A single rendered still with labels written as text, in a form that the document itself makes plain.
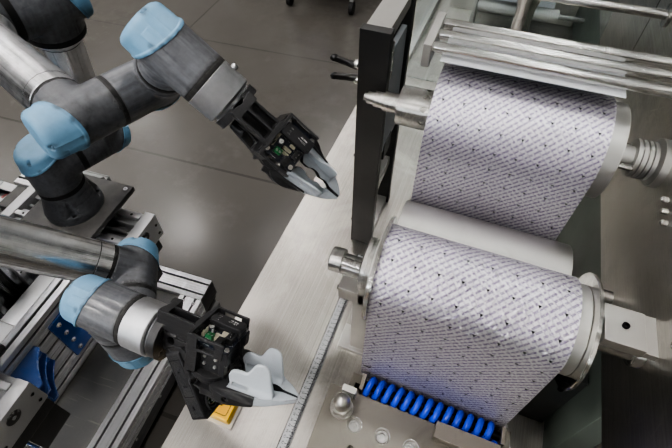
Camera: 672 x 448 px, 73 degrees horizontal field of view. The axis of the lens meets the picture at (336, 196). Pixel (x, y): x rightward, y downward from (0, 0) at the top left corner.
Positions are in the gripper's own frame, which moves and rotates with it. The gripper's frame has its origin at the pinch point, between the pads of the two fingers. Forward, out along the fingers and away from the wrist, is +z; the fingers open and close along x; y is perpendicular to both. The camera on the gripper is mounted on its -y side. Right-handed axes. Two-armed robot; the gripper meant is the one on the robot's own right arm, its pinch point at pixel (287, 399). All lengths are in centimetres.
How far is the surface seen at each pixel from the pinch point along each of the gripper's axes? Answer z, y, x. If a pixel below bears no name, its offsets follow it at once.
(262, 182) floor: -84, -38, 166
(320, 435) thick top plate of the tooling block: 4.5, -10.5, 6.4
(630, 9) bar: 32, 59, 50
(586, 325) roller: 30.8, 21.4, 6.2
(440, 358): 17.4, 8.2, 9.1
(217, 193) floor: -102, -47, 152
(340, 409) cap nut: 6.3, -5.7, 7.8
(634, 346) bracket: 36.3, 20.5, 6.9
